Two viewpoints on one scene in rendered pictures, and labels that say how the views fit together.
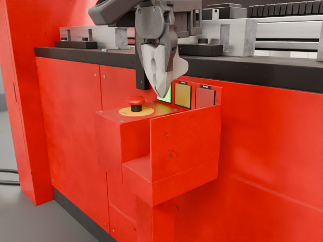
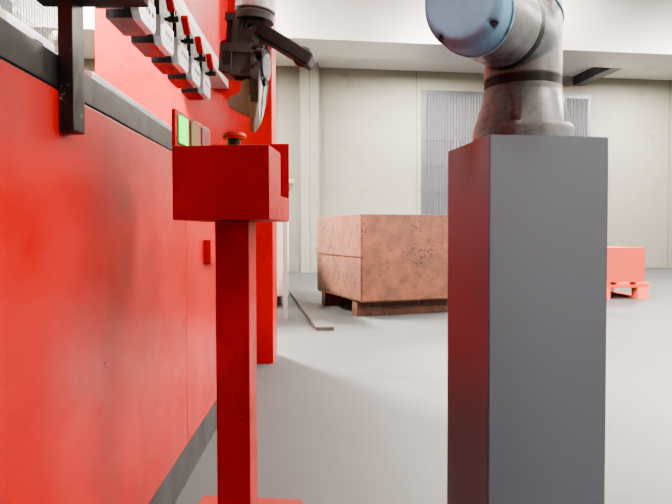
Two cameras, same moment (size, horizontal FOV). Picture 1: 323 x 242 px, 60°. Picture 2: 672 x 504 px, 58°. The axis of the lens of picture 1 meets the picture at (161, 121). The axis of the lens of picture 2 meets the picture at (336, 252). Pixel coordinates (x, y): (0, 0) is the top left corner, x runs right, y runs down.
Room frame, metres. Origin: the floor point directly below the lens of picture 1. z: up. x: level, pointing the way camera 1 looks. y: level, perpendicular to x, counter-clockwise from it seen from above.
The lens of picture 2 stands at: (1.20, 0.89, 0.64)
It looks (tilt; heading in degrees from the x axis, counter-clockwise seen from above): 2 degrees down; 223
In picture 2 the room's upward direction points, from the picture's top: straight up
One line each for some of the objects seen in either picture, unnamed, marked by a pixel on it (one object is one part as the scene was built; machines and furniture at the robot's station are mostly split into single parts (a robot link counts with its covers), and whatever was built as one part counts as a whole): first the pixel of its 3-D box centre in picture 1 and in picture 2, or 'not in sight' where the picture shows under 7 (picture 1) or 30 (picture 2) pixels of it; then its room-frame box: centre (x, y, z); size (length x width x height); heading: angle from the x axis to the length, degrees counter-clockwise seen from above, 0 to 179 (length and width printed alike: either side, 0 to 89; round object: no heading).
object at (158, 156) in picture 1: (154, 129); (235, 170); (0.52, 0.01, 0.75); 0.20 x 0.16 x 0.18; 38
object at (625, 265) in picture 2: not in sight; (571, 269); (-5.30, -1.72, 0.25); 1.36 x 0.93 x 0.50; 51
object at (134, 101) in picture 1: (136, 105); (234, 142); (0.55, 0.05, 0.79); 0.04 x 0.04 x 0.04
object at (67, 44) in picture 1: (74, 44); not in sight; (1.33, 0.40, 0.89); 0.30 x 0.05 x 0.03; 44
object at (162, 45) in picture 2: not in sight; (152, 21); (0.24, -0.73, 1.26); 0.15 x 0.09 x 0.17; 44
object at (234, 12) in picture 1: (212, 11); not in sight; (1.04, -0.18, 1.01); 0.26 x 0.12 x 0.05; 134
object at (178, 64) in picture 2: not in sight; (170, 43); (0.10, -0.87, 1.26); 0.15 x 0.09 x 0.17; 44
